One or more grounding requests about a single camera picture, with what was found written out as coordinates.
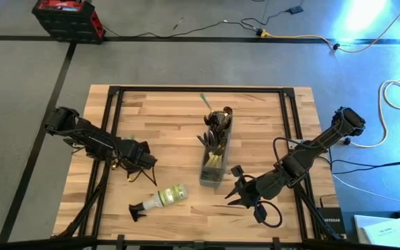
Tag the black fork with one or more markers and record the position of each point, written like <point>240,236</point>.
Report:
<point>214,137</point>

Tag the black Netgear box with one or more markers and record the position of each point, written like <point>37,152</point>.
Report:
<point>332,222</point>

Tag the green-labelled spray bottle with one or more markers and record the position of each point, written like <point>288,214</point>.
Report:
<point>172,195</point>

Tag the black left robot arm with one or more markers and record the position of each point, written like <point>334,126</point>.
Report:
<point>92,137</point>

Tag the small pen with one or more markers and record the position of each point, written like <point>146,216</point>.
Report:
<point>178,23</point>

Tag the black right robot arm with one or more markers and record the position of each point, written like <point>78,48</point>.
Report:
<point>318,146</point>

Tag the white booklet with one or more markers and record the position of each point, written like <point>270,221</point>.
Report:
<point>384,232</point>

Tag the dark storage box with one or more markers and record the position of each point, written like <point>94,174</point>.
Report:
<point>348,225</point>

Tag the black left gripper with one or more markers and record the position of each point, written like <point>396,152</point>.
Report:
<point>139,154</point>

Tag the dark metal fork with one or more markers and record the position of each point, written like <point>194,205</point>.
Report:
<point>203,139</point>

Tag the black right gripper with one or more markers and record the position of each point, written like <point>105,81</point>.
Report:
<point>259,187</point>

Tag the red and black toolbox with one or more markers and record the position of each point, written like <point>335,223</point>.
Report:
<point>68,21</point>

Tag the black power adapter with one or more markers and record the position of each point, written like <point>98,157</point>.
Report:
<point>295,10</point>

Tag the grey plastic silverware basket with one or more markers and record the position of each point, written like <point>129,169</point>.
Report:
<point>210,180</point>

